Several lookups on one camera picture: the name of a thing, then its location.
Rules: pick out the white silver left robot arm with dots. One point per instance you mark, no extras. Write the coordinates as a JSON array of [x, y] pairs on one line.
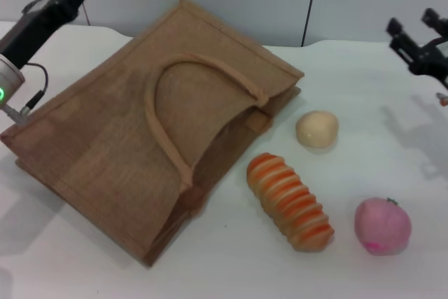
[[8, 82]]

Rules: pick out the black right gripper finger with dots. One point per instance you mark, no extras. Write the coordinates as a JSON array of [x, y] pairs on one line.
[[437, 22], [402, 40]]

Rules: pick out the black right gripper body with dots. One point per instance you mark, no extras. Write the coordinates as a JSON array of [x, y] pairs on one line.
[[434, 57]]

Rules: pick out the beige round bun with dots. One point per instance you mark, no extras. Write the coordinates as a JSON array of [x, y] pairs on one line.
[[316, 129]]

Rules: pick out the pink peach toy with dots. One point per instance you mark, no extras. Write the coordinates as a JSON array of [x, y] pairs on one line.
[[381, 227]]

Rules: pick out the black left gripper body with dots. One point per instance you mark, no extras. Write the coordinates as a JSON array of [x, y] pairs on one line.
[[38, 29]]

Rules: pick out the brown jute handbag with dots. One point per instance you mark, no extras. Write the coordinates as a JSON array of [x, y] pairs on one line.
[[140, 131]]

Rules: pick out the orange striped bread loaf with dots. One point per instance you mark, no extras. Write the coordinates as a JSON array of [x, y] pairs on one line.
[[290, 204]]

